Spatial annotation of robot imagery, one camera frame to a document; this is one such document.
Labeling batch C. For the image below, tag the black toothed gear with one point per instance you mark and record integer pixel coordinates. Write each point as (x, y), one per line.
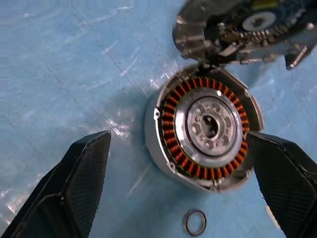
(198, 15)

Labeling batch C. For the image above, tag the blue table mat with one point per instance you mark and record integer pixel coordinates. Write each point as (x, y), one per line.
(62, 74)

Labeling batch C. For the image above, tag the silver motor housing copper windings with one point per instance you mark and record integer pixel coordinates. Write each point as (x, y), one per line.
(180, 124)

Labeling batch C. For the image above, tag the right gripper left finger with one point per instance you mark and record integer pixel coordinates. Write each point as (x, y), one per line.
(74, 188)

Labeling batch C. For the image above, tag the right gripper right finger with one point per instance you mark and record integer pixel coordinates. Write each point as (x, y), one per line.
(287, 183)

